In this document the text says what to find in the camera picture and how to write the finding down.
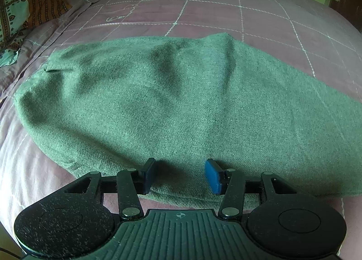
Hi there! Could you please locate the mauve checked bed sheet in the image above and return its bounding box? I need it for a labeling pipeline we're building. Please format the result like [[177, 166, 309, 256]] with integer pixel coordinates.
[[0, 0, 362, 252]]

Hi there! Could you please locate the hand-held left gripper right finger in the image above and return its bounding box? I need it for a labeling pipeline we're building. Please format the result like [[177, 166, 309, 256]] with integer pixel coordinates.
[[205, 159, 298, 220]]

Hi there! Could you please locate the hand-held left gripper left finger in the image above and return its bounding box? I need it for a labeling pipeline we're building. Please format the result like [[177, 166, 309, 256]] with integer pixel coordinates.
[[63, 158, 156, 219]]

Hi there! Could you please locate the orange and teal patterned pillow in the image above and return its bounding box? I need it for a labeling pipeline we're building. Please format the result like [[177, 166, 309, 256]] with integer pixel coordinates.
[[0, 0, 73, 67]]

